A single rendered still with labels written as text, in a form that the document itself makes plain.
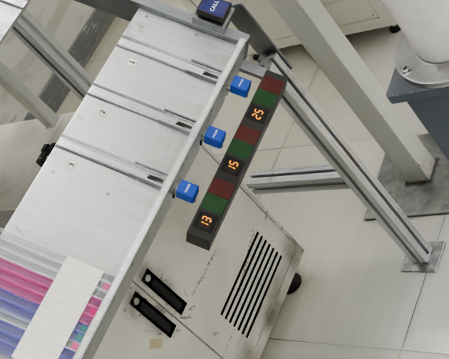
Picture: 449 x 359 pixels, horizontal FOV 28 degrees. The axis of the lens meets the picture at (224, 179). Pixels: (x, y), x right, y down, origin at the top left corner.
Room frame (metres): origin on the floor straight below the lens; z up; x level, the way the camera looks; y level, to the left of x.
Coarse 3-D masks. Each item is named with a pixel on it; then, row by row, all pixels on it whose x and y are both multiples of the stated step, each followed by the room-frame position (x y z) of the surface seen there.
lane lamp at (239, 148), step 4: (232, 140) 1.24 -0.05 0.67; (236, 140) 1.23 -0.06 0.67; (232, 144) 1.23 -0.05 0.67; (236, 144) 1.23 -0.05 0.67; (240, 144) 1.23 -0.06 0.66; (244, 144) 1.22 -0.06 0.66; (248, 144) 1.22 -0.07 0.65; (232, 148) 1.22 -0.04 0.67; (236, 148) 1.22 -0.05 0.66; (240, 148) 1.22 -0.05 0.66; (244, 148) 1.22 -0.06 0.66; (248, 148) 1.22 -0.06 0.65; (252, 148) 1.21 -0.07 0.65; (232, 152) 1.22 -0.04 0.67; (236, 152) 1.22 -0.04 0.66; (240, 152) 1.21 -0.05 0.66; (244, 152) 1.21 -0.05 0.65; (248, 152) 1.21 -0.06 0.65; (240, 156) 1.21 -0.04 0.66; (244, 156) 1.21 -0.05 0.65; (248, 156) 1.20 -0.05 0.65
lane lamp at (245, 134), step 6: (240, 126) 1.25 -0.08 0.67; (246, 126) 1.25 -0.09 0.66; (240, 132) 1.24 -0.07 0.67; (246, 132) 1.24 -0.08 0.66; (252, 132) 1.24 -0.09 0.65; (258, 132) 1.23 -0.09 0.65; (240, 138) 1.23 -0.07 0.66; (246, 138) 1.23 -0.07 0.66; (252, 138) 1.23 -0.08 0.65; (252, 144) 1.22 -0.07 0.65
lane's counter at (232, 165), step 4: (228, 156) 1.22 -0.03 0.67; (224, 160) 1.21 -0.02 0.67; (228, 160) 1.21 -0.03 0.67; (232, 160) 1.21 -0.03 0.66; (236, 160) 1.21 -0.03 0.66; (240, 160) 1.20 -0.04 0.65; (224, 164) 1.21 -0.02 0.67; (228, 164) 1.20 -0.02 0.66; (232, 164) 1.20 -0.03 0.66; (236, 164) 1.20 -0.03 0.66; (240, 164) 1.20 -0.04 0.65; (220, 168) 1.20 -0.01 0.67; (224, 168) 1.20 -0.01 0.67; (228, 168) 1.20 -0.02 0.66; (232, 168) 1.20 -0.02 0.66; (236, 168) 1.19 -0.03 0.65; (240, 168) 1.19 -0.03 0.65; (228, 172) 1.19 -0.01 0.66; (232, 172) 1.19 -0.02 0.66; (236, 172) 1.19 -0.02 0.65; (236, 176) 1.18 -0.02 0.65
